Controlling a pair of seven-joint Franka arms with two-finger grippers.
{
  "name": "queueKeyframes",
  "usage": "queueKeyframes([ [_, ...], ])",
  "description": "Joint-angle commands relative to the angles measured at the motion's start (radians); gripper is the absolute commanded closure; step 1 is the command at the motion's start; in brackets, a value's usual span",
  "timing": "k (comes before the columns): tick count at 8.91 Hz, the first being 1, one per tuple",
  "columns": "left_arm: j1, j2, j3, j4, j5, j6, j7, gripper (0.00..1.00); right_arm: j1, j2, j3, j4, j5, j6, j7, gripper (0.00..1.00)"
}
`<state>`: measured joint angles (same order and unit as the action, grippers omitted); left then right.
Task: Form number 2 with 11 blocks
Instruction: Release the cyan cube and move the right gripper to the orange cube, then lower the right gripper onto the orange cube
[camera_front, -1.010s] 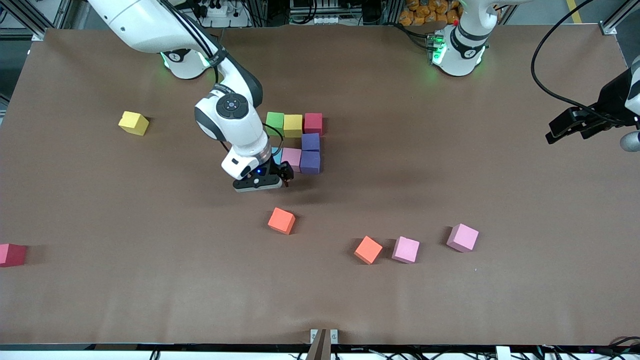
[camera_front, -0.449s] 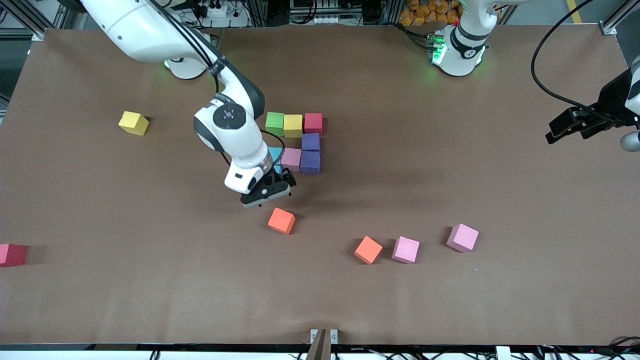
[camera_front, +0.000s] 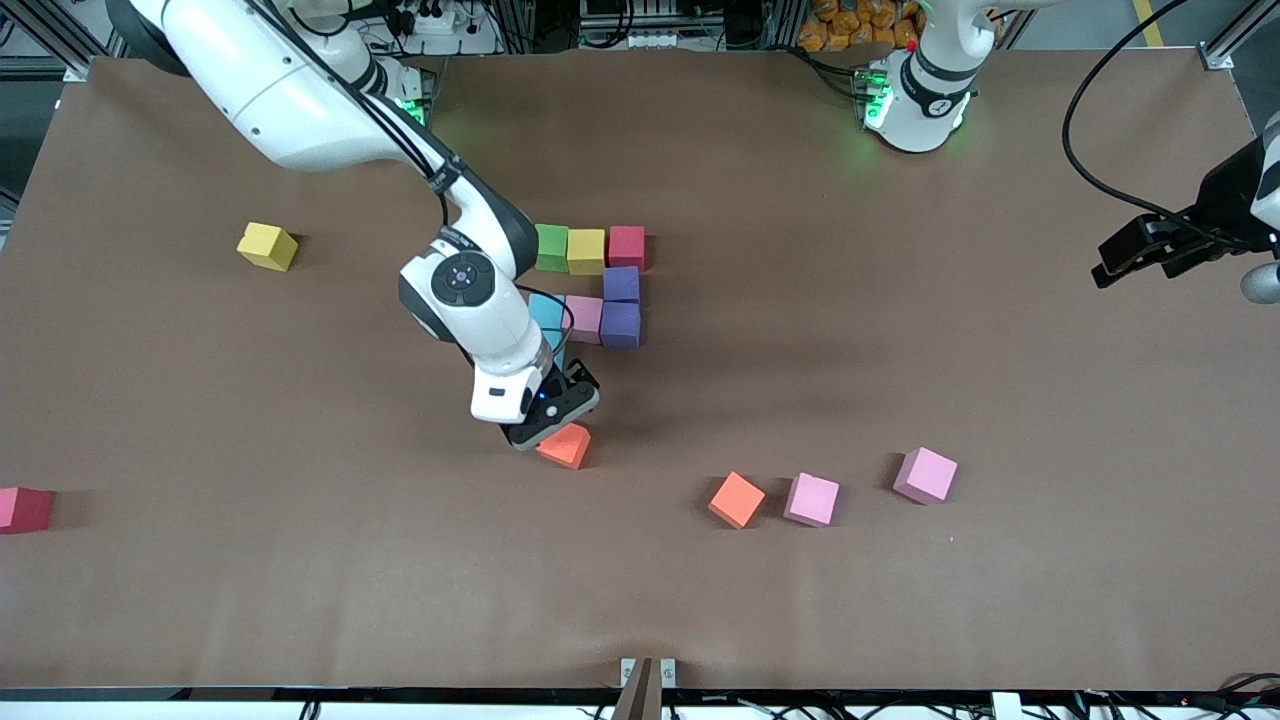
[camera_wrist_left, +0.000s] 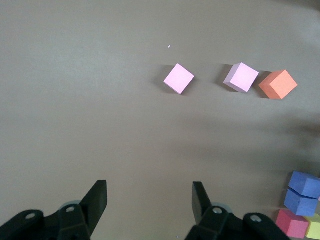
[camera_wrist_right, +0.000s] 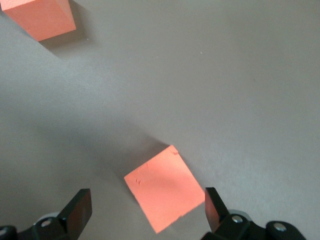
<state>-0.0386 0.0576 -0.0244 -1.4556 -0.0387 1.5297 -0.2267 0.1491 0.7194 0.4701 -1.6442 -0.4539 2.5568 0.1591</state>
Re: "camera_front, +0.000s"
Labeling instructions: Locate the red foam cube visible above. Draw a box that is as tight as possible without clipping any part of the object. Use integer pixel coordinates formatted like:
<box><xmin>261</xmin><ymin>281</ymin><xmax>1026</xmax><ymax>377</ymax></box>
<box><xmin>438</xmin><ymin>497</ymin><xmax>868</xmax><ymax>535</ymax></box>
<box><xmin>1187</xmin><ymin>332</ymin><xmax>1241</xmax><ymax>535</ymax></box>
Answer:
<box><xmin>608</xmin><ymin>225</ymin><xmax>647</xmax><ymax>273</ymax></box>
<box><xmin>0</xmin><ymin>486</ymin><xmax>55</xmax><ymax>536</ymax></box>

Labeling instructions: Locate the aluminium frame rail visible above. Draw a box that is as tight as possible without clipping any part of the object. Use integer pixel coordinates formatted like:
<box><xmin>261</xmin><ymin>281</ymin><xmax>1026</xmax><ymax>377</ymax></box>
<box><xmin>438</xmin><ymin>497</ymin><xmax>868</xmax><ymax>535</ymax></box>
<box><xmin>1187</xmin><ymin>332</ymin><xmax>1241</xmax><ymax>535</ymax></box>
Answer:
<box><xmin>0</xmin><ymin>0</ymin><xmax>126</xmax><ymax>81</ymax></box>
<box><xmin>1200</xmin><ymin>0</ymin><xmax>1280</xmax><ymax>71</ymax></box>

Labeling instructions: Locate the white power strip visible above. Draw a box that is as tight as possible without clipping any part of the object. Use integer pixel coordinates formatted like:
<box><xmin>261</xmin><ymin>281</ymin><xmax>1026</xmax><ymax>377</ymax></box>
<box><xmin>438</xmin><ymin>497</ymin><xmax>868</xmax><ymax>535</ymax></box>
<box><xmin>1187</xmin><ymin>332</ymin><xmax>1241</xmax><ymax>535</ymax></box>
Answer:
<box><xmin>385</xmin><ymin>0</ymin><xmax>501</xmax><ymax>56</ymax></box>

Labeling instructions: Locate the small metal table bracket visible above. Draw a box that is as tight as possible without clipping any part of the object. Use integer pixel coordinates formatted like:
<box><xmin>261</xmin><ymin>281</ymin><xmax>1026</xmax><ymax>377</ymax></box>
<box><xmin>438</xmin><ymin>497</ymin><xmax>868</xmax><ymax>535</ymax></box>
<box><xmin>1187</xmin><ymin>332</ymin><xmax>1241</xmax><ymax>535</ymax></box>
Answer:
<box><xmin>620</xmin><ymin>657</ymin><xmax>678</xmax><ymax>691</ymax></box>

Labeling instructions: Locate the tan vertical strut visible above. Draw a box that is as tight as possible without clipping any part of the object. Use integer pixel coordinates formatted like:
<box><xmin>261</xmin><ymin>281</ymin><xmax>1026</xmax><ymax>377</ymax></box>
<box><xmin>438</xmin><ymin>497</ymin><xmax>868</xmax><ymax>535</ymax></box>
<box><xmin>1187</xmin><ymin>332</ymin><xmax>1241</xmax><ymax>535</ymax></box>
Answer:
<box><xmin>612</xmin><ymin>657</ymin><xmax>656</xmax><ymax>720</ymax></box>

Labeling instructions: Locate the pile of orange bags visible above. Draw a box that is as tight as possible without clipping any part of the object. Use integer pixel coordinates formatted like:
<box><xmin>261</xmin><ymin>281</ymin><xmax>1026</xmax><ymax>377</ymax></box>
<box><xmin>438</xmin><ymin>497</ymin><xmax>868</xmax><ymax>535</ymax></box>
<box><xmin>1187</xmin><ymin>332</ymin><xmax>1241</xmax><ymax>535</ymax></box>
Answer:
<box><xmin>798</xmin><ymin>0</ymin><xmax>923</xmax><ymax>53</ymax></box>

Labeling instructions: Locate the orange foam cube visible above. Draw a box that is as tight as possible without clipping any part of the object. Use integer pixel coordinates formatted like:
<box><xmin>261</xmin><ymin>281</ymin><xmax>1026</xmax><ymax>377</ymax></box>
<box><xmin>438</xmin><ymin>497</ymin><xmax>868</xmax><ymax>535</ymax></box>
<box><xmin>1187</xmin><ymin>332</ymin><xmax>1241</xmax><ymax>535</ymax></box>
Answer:
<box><xmin>535</xmin><ymin>422</ymin><xmax>593</xmax><ymax>471</ymax></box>
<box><xmin>708</xmin><ymin>470</ymin><xmax>767</xmax><ymax>530</ymax></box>

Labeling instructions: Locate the yellow foam cube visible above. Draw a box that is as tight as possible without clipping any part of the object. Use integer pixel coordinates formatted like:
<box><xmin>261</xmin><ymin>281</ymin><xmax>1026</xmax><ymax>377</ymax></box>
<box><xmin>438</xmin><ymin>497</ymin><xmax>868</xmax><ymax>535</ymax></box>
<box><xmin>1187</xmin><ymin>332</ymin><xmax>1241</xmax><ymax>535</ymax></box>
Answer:
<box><xmin>566</xmin><ymin>229</ymin><xmax>608</xmax><ymax>277</ymax></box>
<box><xmin>236</xmin><ymin>221</ymin><xmax>300</xmax><ymax>273</ymax></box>

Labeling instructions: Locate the pink foam cube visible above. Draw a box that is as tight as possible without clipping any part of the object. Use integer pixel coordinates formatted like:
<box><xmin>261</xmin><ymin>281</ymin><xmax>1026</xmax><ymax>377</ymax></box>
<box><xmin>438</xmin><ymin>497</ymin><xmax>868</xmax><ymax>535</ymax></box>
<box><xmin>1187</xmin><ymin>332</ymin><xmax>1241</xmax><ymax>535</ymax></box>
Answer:
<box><xmin>566</xmin><ymin>296</ymin><xmax>604</xmax><ymax>346</ymax></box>
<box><xmin>783</xmin><ymin>472</ymin><xmax>841</xmax><ymax>528</ymax></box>
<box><xmin>892</xmin><ymin>446</ymin><xmax>959</xmax><ymax>506</ymax></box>

